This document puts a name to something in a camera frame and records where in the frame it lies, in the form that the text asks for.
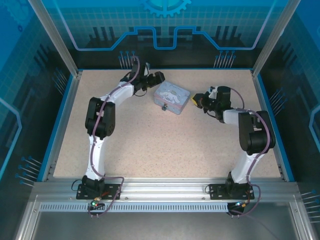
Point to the cartoon printed tin box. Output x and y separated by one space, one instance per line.
172 97

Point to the small padlock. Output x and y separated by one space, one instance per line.
164 107

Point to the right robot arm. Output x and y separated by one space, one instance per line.
243 167

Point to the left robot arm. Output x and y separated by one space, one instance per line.
96 160

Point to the aluminium front beam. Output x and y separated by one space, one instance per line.
162 187

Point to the small connector with green light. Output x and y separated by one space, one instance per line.
241 205
94 203

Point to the grey metal shelf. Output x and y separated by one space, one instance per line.
160 227

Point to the aluminium side rail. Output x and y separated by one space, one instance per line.
268 125
61 130

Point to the aluminium frame post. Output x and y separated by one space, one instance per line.
55 37
272 37

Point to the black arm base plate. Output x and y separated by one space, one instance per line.
112 191
217 191

